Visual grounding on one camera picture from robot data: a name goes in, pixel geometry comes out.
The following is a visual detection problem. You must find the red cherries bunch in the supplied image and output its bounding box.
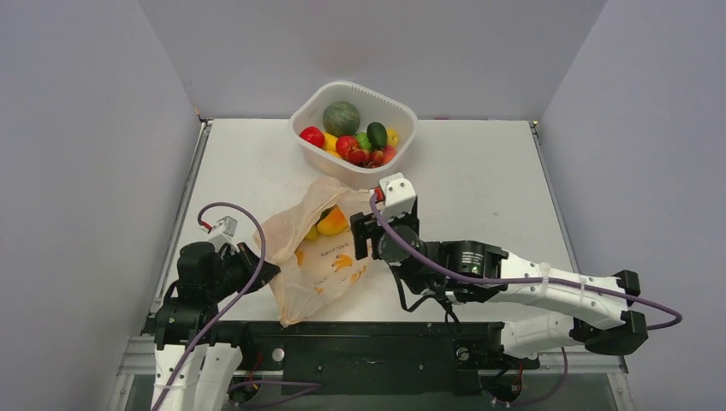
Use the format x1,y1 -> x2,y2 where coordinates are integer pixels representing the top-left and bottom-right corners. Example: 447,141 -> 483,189
344,146 -> 397,169

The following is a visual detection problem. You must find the yellow orange mango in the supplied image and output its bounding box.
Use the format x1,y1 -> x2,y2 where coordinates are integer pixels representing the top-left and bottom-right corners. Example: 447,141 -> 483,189
315,205 -> 348,236

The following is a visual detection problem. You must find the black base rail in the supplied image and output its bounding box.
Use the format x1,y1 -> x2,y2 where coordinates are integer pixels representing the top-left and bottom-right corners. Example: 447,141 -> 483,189
234,321 -> 540,396

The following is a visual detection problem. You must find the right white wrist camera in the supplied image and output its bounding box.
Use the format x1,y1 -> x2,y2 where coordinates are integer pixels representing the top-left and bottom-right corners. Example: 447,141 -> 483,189
370,173 -> 418,220

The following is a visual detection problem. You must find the red apple left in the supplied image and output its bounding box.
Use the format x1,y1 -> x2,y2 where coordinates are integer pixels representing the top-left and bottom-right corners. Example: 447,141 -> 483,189
299,126 -> 325,148

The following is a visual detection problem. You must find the yellow fruit in tub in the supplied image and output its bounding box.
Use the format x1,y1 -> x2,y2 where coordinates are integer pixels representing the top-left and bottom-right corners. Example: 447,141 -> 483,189
323,133 -> 342,158

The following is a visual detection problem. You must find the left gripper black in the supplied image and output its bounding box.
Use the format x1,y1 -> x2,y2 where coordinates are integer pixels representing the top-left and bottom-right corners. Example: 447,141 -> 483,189
207,241 -> 281,300

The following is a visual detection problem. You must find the purple cable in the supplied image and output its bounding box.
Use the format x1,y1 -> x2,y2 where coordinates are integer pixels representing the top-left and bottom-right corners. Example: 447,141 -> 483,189
150,201 -> 268,411
369,193 -> 683,331

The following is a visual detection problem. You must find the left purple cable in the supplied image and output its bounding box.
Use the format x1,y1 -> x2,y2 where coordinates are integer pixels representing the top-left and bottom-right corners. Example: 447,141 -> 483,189
150,201 -> 268,411

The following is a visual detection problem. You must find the dark green avocado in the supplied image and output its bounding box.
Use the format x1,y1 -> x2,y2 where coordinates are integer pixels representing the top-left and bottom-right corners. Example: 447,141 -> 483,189
366,122 -> 388,150

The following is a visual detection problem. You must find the white plastic tub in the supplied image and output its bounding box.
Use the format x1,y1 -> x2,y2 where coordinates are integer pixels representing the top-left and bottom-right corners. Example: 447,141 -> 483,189
288,80 -> 419,188

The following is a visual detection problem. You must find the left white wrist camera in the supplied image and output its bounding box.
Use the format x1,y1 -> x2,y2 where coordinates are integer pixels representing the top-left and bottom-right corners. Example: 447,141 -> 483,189
199,216 -> 239,253

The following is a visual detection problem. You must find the red apple centre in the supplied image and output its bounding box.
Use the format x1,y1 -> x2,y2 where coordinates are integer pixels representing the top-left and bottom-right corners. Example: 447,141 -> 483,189
335,135 -> 359,159

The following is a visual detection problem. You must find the yellow lemon right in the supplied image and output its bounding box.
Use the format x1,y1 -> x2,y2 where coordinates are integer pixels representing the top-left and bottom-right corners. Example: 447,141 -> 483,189
386,128 -> 400,147

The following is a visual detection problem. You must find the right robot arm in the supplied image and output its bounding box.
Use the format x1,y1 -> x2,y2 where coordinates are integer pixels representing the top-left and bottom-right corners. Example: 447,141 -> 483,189
350,210 -> 648,366

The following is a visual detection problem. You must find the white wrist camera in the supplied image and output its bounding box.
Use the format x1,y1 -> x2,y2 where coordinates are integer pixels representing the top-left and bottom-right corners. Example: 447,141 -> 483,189
370,173 -> 418,220
199,216 -> 239,253

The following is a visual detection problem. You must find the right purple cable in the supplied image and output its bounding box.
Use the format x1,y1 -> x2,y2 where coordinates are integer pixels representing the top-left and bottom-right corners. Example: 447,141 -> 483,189
369,193 -> 683,331

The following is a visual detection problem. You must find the red apple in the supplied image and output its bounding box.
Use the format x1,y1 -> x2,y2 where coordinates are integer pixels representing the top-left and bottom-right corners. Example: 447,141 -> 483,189
299,126 -> 325,148
335,135 -> 359,159

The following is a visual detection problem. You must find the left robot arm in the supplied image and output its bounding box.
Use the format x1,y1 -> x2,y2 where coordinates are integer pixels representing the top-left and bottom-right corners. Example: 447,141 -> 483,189
152,241 -> 281,410

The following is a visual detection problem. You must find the orange translucent plastic bag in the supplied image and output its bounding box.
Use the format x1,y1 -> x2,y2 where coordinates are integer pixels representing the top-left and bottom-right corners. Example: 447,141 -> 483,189
261,176 -> 372,326

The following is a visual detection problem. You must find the round green melon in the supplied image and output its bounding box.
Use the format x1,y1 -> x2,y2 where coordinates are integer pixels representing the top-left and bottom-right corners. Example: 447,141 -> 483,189
322,100 -> 360,137

